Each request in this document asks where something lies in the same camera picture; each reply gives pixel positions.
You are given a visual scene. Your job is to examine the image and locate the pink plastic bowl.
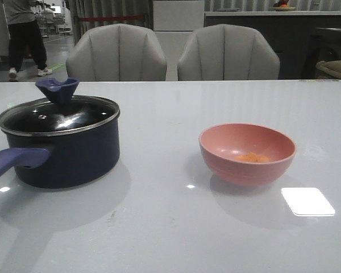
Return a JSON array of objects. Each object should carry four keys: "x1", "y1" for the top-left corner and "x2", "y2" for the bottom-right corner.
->
[{"x1": 199, "y1": 123, "x2": 297, "y2": 187}]

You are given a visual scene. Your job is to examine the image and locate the orange ham pieces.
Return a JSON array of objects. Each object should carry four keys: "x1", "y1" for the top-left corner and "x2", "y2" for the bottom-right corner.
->
[{"x1": 236, "y1": 152, "x2": 271, "y2": 163}]

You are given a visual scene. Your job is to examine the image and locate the glass lid with blue knob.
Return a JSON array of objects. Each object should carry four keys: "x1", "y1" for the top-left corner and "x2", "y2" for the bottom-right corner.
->
[{"x1": 0, "y1": 77, "x2": 120, "y2": 137}]

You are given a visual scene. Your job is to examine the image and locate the left beige upholstered chair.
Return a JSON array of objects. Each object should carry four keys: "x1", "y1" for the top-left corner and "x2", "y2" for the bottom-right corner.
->
[{"x1": 66, "y1": 23, "x2": 167, "y2": 81}]

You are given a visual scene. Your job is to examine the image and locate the beige upholstered chair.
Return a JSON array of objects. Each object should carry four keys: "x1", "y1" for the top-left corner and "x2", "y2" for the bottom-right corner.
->
[
  {"x1": 177, "y1": 24, "x2": 280, "y2": 81},
  {"x1": 66, "y1": 23, "x2": 167, "y2": 81}
]

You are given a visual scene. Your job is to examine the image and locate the right beige upholstered chair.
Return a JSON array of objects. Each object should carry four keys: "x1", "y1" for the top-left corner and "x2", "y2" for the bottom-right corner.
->
[{"x1": 177, "y1": 24, "x2": 280, "y2": 81}]

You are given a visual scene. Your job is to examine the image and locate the dark blue saucepan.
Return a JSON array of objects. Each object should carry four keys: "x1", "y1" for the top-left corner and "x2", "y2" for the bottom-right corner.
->
[{"x1": 0, "y1": 117, "x2": 120, "y2": 189}]

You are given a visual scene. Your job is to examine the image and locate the white cabinet in background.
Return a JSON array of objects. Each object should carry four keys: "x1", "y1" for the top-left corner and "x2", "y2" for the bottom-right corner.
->
[{"x1": 153, "y1": 1, "x2": 205, "y2": 31}]

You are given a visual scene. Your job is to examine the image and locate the red barrier belt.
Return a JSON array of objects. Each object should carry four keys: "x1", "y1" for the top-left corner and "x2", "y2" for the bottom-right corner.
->
[{"x1": 77, "y1": 15, "x2": 145, "y2": 22}]

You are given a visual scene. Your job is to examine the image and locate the dark counter with white top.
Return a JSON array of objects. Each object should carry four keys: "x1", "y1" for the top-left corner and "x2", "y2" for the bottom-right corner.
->
[{"x1": 204, "y1": 11, "x2": 341, "y2": 80}]

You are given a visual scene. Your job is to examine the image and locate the fruit plate on counter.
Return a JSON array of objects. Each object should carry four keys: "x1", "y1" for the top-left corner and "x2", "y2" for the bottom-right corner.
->
[{"x1": 272, "y1": 0, "x2": 296, "y2": 11}]

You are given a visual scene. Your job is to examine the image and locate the dark side table right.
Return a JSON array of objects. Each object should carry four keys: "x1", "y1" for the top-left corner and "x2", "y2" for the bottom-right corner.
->
[{"x1": 301, "y1": 28, "x2": 341, "y2": 79}]

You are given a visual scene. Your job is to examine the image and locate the walking person in background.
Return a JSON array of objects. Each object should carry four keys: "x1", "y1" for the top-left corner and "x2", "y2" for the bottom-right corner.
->
[{"x1": 2, "y1": 0, "x2": 52, "y2": 82}]

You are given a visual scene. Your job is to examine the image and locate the beige cushion at right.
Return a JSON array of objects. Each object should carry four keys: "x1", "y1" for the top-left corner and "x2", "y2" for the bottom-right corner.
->
[{"x1": 316, "y1": 60, "x2": 341, "y2": 80}]

